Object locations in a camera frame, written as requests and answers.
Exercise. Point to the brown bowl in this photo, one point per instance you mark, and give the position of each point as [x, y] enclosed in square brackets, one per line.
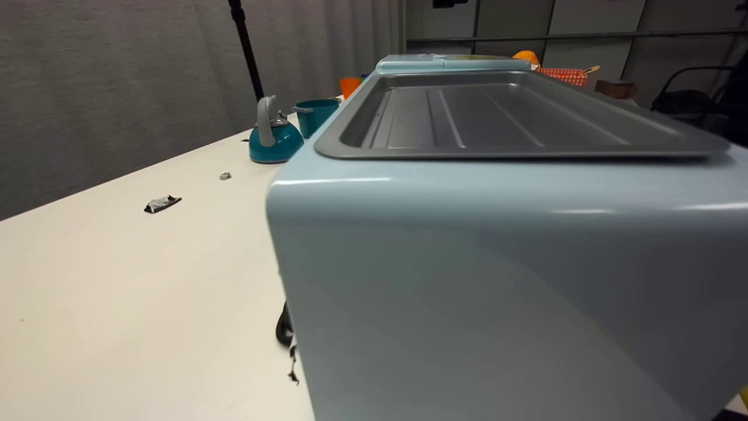
[615, 86]

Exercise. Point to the orange cup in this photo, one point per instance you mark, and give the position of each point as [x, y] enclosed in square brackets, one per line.
[350, 84]

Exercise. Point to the black tripod pole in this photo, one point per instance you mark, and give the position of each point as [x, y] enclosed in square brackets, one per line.
[248, 49]

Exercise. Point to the teal kettle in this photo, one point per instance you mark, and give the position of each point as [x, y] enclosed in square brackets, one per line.
[273, 141]

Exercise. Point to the grey baking tray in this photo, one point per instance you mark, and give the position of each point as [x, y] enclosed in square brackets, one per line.
[505, 117]

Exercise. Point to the teal pot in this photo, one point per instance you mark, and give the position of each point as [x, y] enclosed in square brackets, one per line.
[316, 114]

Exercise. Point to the light blue toaster oven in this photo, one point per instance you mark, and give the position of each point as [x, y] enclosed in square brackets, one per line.
[505, 294]

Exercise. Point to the grey curtain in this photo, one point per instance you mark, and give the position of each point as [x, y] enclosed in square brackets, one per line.
[117, 78]

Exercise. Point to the black chair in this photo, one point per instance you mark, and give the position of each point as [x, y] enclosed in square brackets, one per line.
[685, 97]

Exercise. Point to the orange ball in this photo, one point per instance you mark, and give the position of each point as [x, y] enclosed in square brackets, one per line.
[526, 56]

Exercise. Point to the red basket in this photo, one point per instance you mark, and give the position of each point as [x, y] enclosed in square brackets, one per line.
[565, 76]

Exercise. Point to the black metal clip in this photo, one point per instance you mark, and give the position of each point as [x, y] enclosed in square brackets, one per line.
[163, 203]

